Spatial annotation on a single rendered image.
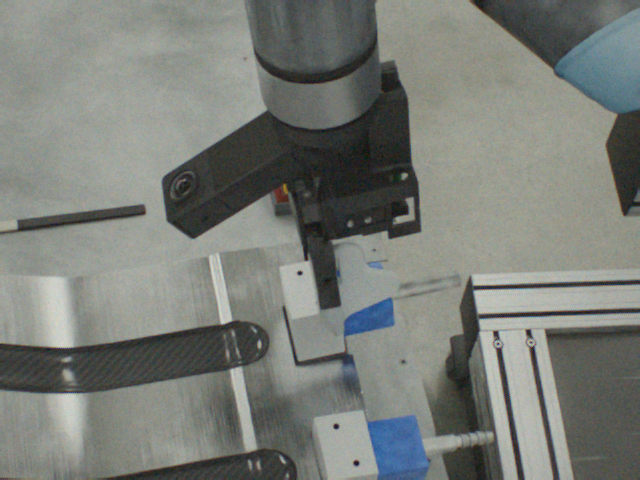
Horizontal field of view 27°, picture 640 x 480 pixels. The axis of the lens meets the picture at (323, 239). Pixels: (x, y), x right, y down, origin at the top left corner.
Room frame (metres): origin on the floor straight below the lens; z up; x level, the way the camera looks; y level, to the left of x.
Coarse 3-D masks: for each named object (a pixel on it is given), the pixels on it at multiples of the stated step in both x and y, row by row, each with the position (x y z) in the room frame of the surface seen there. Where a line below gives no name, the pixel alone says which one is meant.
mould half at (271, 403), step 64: (256, 256) 0.57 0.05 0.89; (0, 320) 0.48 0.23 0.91; (64, 320) 0.49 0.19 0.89; (128, 320) 0.50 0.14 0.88; (192, 320) 0.51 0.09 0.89; (256, 320) 0.51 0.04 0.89; (192, 384) 0.46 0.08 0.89; (256, 384) 0.46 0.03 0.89; (320, 384) 0.47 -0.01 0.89; (0, 448) 0.37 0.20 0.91; (64, 448) 0.39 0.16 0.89; (128, 448) 0.40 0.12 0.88; (192, 448) 0.40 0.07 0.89; (256, 448) 0.41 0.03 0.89
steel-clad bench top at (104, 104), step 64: (0, 0) 0.88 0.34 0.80; (64, 0) 0.89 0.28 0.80; (128, 0) 0.90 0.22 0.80; (192, 0) 0.91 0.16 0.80; (0, 64) 0.80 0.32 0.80; (64, 64) 0.81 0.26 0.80; (128, 64) 0.82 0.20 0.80; (192, 64) 0.83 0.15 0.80; (0, 128) 0.73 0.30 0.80; (64, 128) 0.74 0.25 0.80; (128, 128) 0.75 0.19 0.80; (192, 128) 0.76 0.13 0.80; (0, 192) 0.66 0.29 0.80; (64, 192) 0.67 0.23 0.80; (128, 192) 0.68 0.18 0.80; (0, 256) 0.59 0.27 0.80; (64, 256) 0.60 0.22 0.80; (128, 256) 0.61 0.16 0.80; (192, 256) 0.62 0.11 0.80; (384, 256) 0.65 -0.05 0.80; (384, 384) 0.52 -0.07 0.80
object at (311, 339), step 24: (288, 288) 0.51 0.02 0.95; (312, 288) 0.51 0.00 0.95; (408, 288) 0.53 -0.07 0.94; (432, 288) 0.54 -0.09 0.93; (288, 312) 0.51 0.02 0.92; (312, 312) 0.49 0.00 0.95; (360, 312) 0.50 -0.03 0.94; (384, 312) 0.51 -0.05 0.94; (312, 336) 0.49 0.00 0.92; (336, 336) 0.49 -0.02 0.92
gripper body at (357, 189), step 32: (384, 64) 0.57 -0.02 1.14; (384, 96) 0.54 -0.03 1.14; (288, 128) 0.51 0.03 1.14; (352, 128) 0.51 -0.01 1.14; (384, 128) 0.53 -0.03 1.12; (352, 160) 0.53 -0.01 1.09; (384, 160) 0.53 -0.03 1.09; (288, 192) 0.54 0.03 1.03; (320, 192) 0.51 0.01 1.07; (352, 192) 0.51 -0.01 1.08; (384, 192) 0.51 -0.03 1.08; (416, 192) 0.52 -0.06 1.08; (320, 224) 0.50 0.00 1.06; (352, 224) 0.51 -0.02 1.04; (384, 224) 0.52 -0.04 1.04; (416, 224) 0.51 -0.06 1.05
